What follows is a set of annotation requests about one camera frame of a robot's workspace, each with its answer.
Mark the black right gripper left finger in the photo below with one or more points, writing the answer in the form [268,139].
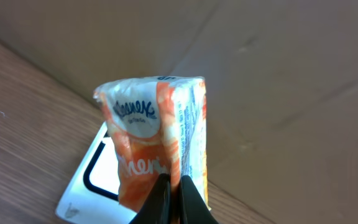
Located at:
[157,206]

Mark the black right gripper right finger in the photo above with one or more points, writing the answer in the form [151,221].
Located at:
[192,208]

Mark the orange Kleenex tissue pack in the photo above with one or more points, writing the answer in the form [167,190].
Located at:
[158,126]

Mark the white barcode scanner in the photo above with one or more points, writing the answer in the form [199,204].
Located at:
[91,195]

